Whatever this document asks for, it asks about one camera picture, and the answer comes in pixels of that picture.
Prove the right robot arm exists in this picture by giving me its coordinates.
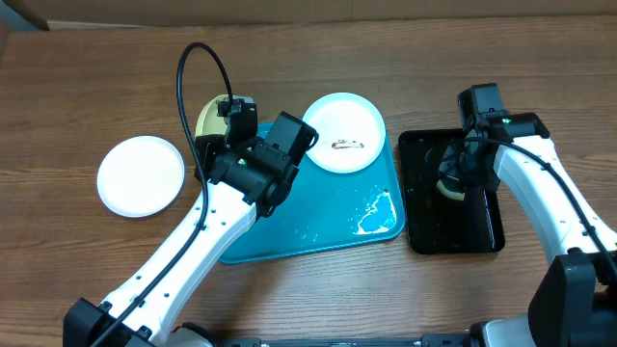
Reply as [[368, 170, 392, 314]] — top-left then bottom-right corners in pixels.
[[437, 83, 616, 347]]

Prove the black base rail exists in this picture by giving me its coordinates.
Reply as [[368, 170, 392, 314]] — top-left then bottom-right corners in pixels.
[[213, 334, 481, 347]]

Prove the yellow-green plate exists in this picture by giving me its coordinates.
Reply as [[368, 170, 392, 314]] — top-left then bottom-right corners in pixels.
[[195, 94, 257, 147]]

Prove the dark chair leg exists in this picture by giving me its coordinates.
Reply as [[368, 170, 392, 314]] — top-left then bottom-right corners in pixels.
[[1, 0, 49, 31]]

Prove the green and yellow sponge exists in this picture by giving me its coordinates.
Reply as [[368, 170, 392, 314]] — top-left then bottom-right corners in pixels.
[[436, 179, 466, 201]]

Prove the teal plastic tray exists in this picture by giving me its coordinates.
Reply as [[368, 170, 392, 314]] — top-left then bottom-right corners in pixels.
[[220, 141, 406, 264]]

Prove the black plastic tray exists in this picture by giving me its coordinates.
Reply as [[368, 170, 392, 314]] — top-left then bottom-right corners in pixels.
[[398, 129, 505, 254]]

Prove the white plate with blue rim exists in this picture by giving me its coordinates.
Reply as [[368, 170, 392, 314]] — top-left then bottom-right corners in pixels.
[[303, 93, 386, 174]]

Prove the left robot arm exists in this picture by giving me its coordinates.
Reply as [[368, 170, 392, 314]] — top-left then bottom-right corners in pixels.
[[63, 99, 319, 346]]

